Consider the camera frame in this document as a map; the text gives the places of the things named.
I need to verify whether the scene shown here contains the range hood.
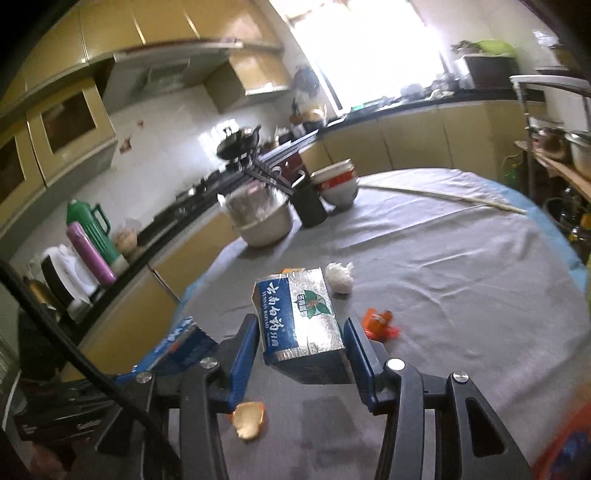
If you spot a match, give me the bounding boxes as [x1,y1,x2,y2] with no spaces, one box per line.
[102,41,282,100]

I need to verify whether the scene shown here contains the grey tablecloth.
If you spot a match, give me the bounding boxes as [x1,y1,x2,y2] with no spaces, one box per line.
[178,168,585,480]

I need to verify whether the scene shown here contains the window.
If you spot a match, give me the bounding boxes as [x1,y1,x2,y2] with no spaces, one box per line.
[270,0,446,109]

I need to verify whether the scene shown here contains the yellow cabinets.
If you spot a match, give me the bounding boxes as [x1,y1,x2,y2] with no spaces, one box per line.
[0,0,294,232]
[60,99,546,384]

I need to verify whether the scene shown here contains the pink thermos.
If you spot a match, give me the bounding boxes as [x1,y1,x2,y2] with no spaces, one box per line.
[66,222,117,284]

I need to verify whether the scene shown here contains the white tissue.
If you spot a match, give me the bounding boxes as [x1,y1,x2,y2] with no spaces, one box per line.
[324,261,356,295]

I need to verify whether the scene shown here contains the yellow lower cabinets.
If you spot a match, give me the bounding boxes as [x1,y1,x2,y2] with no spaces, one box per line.
[60,99,546,384]

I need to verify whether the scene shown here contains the blue silver carton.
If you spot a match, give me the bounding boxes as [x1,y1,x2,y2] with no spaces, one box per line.
[252,267,356,386]

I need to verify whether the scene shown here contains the gas stove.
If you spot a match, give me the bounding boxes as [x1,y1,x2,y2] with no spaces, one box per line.
[175,168,232,204]

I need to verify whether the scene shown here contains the metal kitchen rack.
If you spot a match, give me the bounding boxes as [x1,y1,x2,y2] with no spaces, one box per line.
[510,74,591,199]

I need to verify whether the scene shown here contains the microwave oven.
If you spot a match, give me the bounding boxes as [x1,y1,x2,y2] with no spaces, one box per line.
[455,54,520,89]

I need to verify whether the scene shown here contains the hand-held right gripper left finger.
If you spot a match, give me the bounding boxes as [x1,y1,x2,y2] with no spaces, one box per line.
[95,314,262,480]

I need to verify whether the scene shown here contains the white electric kettle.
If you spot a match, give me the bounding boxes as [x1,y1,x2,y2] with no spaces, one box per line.
[28,244,100,308]

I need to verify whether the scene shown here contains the green thermos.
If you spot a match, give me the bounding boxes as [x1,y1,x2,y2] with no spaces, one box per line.
[66,199,122,273]

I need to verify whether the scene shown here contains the black cable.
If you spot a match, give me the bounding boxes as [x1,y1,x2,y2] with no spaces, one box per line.
[0,261,174,480]

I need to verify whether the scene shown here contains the bundle of black chopsticks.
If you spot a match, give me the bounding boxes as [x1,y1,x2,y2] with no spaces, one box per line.
[245,154,296,195]

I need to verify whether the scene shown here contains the black chopstick holder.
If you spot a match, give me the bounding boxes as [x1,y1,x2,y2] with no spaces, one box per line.
[290,171,329,228]

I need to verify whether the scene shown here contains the metal pot with lid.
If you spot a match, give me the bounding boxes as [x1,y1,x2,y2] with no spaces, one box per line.
[217,182,295,248]

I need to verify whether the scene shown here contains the long pale stick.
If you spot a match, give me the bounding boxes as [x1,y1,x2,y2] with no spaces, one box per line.
[358,184,527,214]

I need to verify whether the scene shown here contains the orange plastic wrapper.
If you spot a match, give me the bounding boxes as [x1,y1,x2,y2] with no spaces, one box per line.
[361,308,402,342]

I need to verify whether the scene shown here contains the metal basin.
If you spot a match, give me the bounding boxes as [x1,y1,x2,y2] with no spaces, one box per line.
[566,131,591,174]

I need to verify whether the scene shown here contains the blue packet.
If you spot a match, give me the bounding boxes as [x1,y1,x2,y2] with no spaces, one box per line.
[115,316,219,384]

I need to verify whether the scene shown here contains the black wok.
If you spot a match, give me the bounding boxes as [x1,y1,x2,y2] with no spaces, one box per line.
[216,126,262,160]

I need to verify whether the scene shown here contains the yellow upper cabinets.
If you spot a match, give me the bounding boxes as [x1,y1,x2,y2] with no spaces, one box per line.
[0,0,294,232]

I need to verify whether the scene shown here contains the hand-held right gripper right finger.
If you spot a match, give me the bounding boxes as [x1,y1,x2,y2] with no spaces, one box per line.
[343,316,536,480]

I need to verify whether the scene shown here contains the stack of red white bowls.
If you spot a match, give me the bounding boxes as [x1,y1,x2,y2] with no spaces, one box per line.
[310,158,360,208]

